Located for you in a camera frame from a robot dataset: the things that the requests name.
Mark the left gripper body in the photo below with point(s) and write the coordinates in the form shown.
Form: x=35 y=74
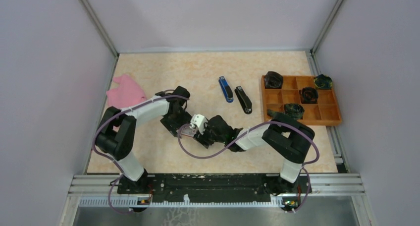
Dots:
x=172 y=121

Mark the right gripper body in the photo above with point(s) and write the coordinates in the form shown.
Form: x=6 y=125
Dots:
x=208 y=138

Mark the black stapler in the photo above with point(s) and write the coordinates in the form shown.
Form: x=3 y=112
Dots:
x=244 y=100

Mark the blue stapler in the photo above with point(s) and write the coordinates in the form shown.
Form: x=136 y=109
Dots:
x=227 y=92

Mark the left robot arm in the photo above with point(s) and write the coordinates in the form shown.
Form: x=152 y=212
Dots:
x=114 y=137

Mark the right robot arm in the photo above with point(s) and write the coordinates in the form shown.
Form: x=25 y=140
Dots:
x=287 y=136

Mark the pink cloth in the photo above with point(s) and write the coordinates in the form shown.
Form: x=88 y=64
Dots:
x=127 y=93

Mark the dark rolled fabric top-left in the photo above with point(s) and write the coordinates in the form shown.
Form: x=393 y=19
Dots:
x=273 y=80

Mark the dark rolled fabric lower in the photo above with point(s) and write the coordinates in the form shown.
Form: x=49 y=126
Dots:
x=295 y=111

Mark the dark rolled fabric centre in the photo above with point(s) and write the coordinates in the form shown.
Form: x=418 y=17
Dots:
x=308 y=95

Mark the orange wooden compartment tray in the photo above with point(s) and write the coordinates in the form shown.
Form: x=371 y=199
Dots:
x=325 y=112

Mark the dark rolled fabric top-right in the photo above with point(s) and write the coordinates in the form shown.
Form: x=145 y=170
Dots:
x=323 y=82

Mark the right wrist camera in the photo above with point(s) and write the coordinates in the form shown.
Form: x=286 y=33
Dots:
x=199 y=122

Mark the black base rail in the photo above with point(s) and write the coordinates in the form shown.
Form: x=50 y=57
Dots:
x=213 y=188

